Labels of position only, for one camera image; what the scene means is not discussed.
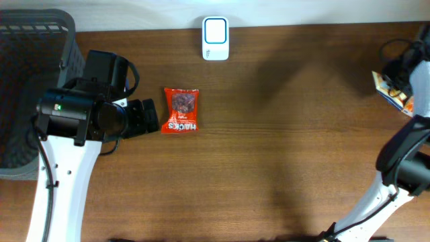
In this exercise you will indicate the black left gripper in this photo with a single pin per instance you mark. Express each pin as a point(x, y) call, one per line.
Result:
point(141, 123)

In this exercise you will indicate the beige snack bag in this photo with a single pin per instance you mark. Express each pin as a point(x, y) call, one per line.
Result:
point(396, 98)

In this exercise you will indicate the grey plastic mesh basket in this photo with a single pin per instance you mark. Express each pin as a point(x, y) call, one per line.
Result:
point(38, 52)

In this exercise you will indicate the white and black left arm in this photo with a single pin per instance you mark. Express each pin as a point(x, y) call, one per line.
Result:
point(71, 125)

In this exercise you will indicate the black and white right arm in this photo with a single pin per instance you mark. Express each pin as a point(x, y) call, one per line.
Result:
point(402, 169)

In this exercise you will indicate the red candy bag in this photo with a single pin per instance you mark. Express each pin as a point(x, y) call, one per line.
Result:
point(183, 111)

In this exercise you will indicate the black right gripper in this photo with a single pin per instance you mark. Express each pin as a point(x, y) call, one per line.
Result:
point(388, 72)

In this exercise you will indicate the white barcode scanner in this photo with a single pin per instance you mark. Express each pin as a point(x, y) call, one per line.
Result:
point(215, 38)

